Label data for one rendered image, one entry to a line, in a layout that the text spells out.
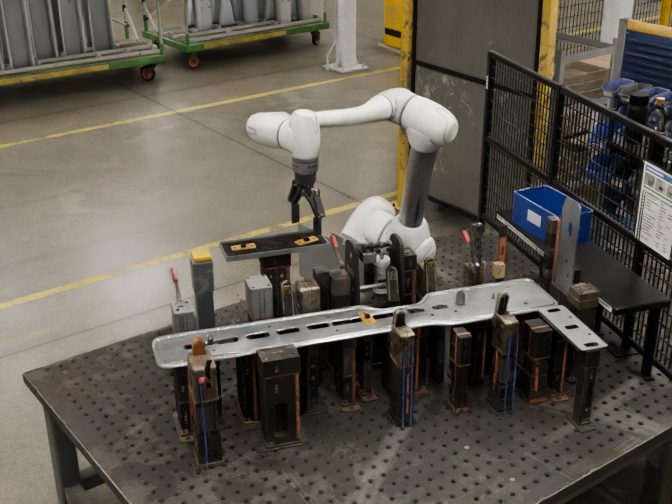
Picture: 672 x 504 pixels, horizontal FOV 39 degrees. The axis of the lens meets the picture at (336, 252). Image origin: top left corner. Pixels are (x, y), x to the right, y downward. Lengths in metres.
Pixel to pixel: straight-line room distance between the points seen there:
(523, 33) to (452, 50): 0.62
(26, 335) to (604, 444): 3.25
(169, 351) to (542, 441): 1.23
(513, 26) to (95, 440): 3.48
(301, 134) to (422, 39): 3.16
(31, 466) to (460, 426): 1.98
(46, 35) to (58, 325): 5.11
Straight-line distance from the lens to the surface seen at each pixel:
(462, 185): 6.22
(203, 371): 2.86
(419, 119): 3.56
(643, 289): 3.49
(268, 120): 3.29
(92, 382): 3.54
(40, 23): 10.05
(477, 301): 3.35
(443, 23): 6.09
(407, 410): 3.19
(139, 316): 5.41
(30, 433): 4.60
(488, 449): 3.15
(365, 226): 3.98
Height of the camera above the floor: 2.56
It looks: 25 degrees down
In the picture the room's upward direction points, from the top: straight up
